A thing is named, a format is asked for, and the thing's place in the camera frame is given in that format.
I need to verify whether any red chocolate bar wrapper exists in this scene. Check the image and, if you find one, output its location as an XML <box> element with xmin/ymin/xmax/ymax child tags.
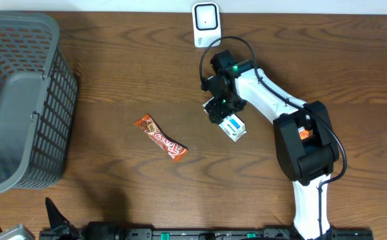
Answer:
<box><xmin>134</xmin><ymin>114</ymin><xmax>188</xmax><ymax>162</ymax></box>

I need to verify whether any black camera cable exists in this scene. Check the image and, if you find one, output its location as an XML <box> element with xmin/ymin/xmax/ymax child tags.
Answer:
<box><xmin>198</xmin><ymin>35</ymin><xmax>348</xmax><ymax>240</ymax></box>

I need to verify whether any white Panadol box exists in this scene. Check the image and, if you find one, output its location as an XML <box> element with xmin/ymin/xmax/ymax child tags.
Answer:
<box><xmin>203</xmin><ymin>97</ymin><xmax>246</xmax><ymax>142</ymax></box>

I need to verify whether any white barcode scanner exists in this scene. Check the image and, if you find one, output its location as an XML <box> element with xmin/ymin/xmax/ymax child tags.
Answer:
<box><xmin>191</xmin><ymin>2</ymin><xmax>222</xmax><ymax>48</ymax></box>

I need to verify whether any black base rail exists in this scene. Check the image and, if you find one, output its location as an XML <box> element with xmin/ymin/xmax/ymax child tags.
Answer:
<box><xmin>39</xmin><ymin>219</ymin><xmax>374</xmax><ymax>240</ymax></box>

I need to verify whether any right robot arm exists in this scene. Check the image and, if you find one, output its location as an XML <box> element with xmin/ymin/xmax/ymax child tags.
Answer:
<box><xmin>202</xmin><ymin>50</ymin><xmax>339</xmax><ymax>239</ymax></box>

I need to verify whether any grey plastic shopping basket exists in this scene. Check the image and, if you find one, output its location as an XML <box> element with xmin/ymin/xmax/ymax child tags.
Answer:
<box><xmin>0</xmin><ymin>11</ymin><xmax>78</xmax><ymax>193</ymax></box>

